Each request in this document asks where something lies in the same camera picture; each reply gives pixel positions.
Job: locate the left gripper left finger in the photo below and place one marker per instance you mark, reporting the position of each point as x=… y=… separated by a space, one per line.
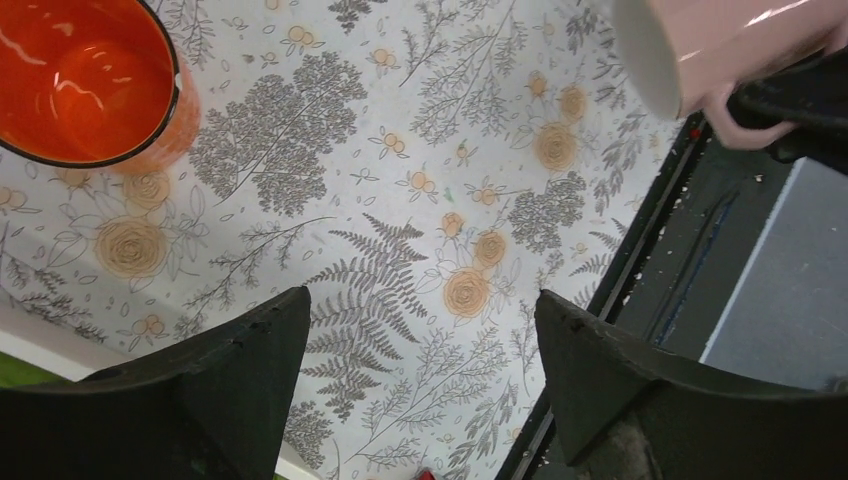
x=166 y=404

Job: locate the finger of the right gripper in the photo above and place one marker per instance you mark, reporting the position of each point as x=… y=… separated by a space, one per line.
x=812 y=94

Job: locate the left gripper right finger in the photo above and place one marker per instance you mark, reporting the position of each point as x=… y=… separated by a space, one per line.
x=625 y=409

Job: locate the light pink mug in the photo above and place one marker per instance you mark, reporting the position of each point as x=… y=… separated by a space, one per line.
x=687 y=56

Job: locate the orange mug black rim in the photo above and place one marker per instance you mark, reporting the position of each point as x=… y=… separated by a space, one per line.
x=93 y=84

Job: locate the white plastic tray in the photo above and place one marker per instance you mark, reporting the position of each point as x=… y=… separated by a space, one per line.
x=40 y=344

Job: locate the toy green bok choy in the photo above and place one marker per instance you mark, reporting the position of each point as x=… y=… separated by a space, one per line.
x=15 y=372

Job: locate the floral table mat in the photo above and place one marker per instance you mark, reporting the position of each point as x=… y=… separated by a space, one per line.
x=425 y=168

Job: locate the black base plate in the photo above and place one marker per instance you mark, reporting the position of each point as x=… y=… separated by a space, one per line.
x=689 y=242

